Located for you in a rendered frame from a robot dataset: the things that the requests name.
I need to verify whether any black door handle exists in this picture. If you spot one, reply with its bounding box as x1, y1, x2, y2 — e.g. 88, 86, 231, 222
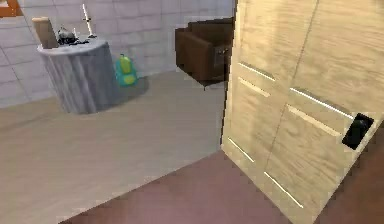
341, 112, 375, 151

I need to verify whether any green and teal backpack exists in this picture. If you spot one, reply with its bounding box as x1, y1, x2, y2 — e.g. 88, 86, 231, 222
114, 54, 140, 88

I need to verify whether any round grey draped table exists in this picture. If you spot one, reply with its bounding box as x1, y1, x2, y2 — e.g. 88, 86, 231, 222
36, 37, 122, 115

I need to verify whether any dark grey lumpy object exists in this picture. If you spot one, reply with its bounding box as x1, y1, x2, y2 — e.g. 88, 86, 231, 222
56, 27, 90, 47

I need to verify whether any pale wooden room door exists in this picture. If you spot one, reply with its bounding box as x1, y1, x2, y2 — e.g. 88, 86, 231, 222
220, 0, 384, 224

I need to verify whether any white candle on black holder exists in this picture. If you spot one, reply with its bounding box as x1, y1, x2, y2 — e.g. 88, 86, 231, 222
81, 3, 98, 39

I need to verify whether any brown armchair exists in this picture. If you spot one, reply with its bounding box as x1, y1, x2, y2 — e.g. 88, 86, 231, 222
174, 17, 235, 91

